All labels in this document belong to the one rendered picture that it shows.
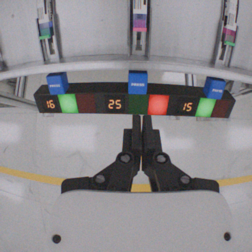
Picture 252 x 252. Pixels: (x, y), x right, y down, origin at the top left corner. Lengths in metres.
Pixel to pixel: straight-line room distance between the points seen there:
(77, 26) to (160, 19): 0.10
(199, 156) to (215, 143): 0.13
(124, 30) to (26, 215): 1.30
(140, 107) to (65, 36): 0.15
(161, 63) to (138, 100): 0.08
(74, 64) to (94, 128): 0.75
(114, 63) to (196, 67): 0.09
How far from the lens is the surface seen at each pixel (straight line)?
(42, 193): 1.15
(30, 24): 0.23
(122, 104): 0.24
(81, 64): 0.19
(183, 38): 0.20
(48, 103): 0.28
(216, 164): 1.07
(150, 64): 0.18
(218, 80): 0.23
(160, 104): 0.25
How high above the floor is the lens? 0.90
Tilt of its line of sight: 87 degrees down
